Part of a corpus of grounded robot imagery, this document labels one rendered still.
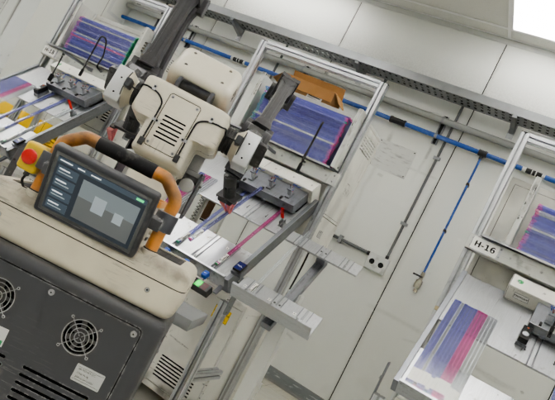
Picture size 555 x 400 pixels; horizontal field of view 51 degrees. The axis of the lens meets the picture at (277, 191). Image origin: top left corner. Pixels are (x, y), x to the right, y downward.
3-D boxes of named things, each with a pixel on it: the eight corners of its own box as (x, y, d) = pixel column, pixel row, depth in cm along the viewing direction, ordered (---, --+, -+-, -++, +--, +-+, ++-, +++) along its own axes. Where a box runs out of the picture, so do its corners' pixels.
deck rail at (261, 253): (227, 291, 239) (227, 280, 236) (223, 288, 240) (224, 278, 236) (317, 210, 288) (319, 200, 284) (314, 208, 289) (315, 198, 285)
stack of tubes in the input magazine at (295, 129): (325, 164, 282) (350, 116, 284) (243, 127, 304) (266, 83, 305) (332, 171, 294) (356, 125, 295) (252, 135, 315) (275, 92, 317)
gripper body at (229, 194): (225, 190, 257) (225, 177, 252) (243, 199, 252) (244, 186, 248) (215, 197, 252) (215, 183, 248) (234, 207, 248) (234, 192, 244)
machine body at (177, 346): (183, 430, 260) (247, 307, 264) (79, 351, 289) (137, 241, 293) (242, 415, 319) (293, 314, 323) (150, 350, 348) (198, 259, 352)
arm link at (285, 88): (285, 62, 219) (307, 76, 220) (270, 87, 229) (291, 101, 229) (240, 128, 188) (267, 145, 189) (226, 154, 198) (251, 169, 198)
